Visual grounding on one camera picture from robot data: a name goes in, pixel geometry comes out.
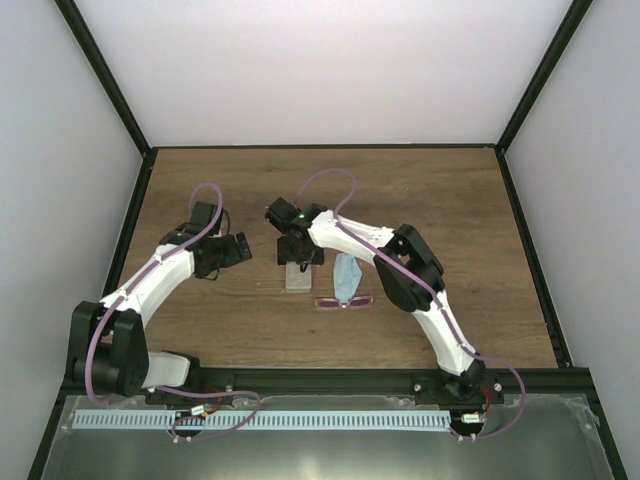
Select black enclosure frame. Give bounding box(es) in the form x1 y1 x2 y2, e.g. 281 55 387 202
24 0 629 480

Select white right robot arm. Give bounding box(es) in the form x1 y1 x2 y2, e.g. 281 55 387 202
265 204 485 403

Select pink sunglasses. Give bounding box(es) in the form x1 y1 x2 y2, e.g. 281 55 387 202
315 296 374 311

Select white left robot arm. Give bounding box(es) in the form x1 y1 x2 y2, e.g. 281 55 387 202
65 231 252 404

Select light blue slotted cable duct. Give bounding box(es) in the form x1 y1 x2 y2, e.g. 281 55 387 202
72 410 451 432

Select grey sunglasses case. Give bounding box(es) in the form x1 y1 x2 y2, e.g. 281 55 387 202
285 262 312 294

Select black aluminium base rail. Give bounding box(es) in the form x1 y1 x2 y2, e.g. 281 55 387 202
144 367 596 406

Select light blue cleaning cloth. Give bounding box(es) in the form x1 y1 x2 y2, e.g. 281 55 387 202
333 253 362 303

